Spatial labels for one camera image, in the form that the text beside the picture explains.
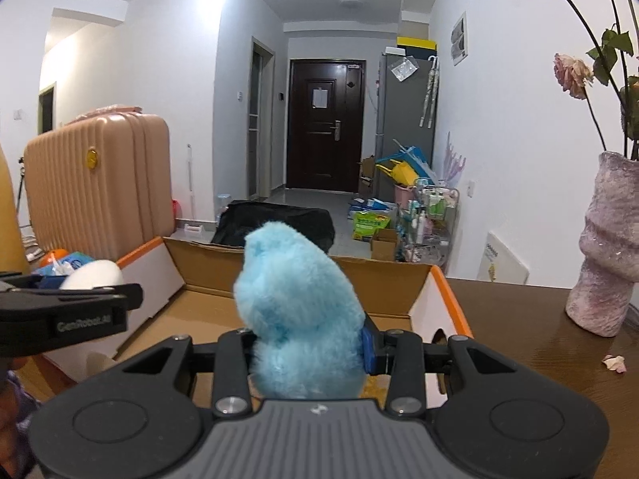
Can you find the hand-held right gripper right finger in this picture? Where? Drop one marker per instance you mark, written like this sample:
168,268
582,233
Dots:
370,349

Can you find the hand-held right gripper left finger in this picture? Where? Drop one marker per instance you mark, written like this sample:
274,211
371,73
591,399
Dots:
234,354

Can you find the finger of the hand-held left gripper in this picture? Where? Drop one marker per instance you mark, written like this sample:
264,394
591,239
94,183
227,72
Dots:
90,297

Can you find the white round sponge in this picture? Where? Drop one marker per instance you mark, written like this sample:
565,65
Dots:
95,274

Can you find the blue fluffy plush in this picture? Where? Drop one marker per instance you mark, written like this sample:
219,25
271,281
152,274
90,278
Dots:
299,309

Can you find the red and orange cardboard box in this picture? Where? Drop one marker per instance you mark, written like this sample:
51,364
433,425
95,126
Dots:
199,279

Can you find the yellow fluffy sponge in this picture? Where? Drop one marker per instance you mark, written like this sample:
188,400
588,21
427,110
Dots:
377,386

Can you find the blue tissue pack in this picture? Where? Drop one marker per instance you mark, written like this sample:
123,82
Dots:
70,263

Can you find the purple fabric pouch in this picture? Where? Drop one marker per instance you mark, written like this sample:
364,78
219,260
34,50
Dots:
20,389

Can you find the small brown cardboard box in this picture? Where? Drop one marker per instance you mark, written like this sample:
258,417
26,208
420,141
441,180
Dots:
384,245

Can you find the pink ribbed suitcase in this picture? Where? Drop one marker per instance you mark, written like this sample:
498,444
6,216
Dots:
100,184

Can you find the green packet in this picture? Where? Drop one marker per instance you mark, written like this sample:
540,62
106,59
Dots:
370,226

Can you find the black tripod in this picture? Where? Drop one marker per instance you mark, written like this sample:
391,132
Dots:
20,184

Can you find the black bag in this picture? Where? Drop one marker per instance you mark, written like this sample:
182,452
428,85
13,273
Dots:
274,219

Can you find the blue and white packets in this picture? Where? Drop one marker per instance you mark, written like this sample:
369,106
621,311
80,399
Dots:
372,204

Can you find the clear plastic bottles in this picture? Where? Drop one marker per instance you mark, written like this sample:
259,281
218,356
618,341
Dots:
223,207

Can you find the pink bucket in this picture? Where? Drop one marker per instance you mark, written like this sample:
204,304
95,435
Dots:
404,194

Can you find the white leaning board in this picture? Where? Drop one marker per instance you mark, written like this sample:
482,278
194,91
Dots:
504,262

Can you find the open brown cardboard box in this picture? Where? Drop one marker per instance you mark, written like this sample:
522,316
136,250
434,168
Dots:
367,174

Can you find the dark brown entrance door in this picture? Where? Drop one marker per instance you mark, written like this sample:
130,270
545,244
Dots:
324,149

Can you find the grey refrigerator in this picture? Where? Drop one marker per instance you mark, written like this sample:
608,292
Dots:
404,119

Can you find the fallen rose petal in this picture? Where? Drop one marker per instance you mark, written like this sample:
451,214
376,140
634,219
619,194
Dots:
615,363

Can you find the pink textured vase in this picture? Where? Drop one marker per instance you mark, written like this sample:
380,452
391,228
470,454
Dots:
606,259

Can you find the white paper notice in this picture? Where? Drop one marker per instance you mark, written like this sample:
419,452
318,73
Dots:
320,98

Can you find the folded white umbrella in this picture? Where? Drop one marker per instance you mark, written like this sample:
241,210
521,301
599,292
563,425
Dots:
430,95

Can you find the clear plastic bag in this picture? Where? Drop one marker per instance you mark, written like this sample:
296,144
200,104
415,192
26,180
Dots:
403,67

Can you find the yellow and black box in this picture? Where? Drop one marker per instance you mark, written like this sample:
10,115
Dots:
417,46

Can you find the bunch of dried pink roses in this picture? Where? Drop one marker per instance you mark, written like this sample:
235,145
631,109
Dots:
574,72

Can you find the purple wall decoration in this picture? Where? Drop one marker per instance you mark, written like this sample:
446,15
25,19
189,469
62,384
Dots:
453,159

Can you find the interior doorway frame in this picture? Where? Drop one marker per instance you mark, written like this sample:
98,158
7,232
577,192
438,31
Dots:
259,119

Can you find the white wall panel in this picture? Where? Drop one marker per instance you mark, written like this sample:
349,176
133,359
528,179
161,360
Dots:
459,40

